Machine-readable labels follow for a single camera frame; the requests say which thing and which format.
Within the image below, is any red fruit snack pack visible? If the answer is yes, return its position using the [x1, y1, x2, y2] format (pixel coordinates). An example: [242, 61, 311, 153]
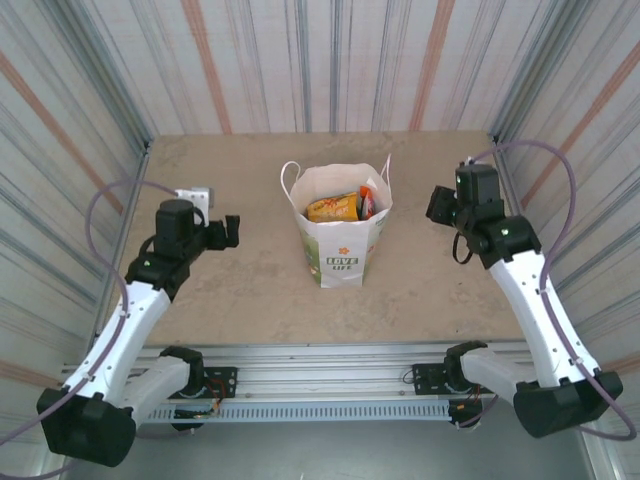
[357, 185, 377, 221]

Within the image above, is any white printed paper bag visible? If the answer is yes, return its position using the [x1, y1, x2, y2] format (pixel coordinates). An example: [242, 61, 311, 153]
[279, 153, 395, 290]

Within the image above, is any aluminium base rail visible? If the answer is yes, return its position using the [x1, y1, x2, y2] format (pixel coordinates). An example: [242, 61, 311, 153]
[52, 341, 596, 407]

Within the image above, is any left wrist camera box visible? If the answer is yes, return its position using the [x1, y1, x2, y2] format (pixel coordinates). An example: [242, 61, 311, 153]
[174, 186, 215, 214]

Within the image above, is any yellow orange snack pack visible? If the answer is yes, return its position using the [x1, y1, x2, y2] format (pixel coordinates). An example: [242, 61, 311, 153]
[306, 192, 361, 224]

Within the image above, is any grey slotted cable duct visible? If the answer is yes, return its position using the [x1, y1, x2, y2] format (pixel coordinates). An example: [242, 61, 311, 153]
[134, 401, 454, 425]

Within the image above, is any small circuit board with wires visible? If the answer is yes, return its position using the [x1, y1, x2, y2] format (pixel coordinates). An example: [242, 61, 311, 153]
[173, 379, 223, 419]
[448, 384, 485, 431]

